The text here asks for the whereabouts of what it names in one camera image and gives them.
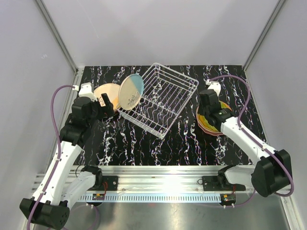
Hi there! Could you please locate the left aluminium frame post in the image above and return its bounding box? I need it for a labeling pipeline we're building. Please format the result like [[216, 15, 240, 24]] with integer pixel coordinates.
[[34, 0, 79, 75]]

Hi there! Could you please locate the white slotted cable duct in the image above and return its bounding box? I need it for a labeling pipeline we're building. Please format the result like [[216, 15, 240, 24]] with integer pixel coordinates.
[[79, 193, 221, 203]]

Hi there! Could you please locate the orange cream branch plate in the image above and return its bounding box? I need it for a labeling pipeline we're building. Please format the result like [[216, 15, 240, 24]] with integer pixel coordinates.
[[93, 82, 121, 113]]

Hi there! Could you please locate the aluminium frame post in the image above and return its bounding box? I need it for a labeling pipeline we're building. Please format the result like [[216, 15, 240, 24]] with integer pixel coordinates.
[[243, 0, 287, 71], [34, 0, 79, 75]]

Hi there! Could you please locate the white wire dish rack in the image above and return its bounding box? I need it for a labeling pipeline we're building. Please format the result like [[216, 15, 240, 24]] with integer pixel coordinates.
[[118, 63, 199, 139]]

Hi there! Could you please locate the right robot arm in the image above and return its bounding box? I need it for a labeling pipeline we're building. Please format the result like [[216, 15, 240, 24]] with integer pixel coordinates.
[[198, 89, 294, 197]]

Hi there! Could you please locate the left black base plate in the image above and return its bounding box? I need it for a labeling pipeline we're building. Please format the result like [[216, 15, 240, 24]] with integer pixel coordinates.
[[93, 175, 118, 191]]

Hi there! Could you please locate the aluminium mounting rail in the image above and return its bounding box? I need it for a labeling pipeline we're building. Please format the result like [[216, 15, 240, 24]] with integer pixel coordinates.
[[34, 165, 255, 194]]

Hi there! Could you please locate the pink scalloped plate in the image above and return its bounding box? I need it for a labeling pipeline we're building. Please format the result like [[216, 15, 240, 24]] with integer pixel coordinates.
[[196, 107, 223, 137]]

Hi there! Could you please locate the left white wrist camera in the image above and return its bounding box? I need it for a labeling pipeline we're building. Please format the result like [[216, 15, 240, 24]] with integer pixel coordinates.
[[72, 82, 97, 102]]

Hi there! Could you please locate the right aluminium frame post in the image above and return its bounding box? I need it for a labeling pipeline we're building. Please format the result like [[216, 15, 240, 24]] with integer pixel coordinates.
[[243, 0, 287, 71]]

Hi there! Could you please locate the orange polka dot plate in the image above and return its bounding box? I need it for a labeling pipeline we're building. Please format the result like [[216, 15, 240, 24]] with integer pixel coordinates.
[[219, 101, 232, 111]]

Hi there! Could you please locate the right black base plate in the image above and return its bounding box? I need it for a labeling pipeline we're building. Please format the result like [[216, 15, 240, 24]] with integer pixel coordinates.
[[201, 175, 246, 192]]

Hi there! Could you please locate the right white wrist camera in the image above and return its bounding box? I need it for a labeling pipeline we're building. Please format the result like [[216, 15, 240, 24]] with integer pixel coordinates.
[[206, 80, 221, 96]]

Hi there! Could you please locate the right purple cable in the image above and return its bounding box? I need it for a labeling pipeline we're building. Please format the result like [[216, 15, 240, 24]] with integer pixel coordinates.
[[207, 75, 295, 196]]

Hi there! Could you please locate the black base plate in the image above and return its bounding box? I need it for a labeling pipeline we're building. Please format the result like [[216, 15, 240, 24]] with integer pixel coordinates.
[[93, 175, 118, 191], [201, 175, 246, 192]]

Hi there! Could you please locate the black marble pattern mat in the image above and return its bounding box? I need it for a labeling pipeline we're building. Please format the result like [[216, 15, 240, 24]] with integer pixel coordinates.
[[75, 65, 265, 166]]

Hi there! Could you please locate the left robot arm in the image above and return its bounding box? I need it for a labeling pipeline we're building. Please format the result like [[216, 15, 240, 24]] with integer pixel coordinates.
[[20, 93, 114, 230]]

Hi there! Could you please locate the blue cream branch plate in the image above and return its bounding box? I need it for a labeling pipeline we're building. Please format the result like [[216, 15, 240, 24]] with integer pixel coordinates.
[[118, 74, 144, 111]]

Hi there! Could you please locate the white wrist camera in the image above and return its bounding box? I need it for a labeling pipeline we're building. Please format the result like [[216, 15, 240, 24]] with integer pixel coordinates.
[[72, 82, 97, 102], [206, 80, 221, 96]]

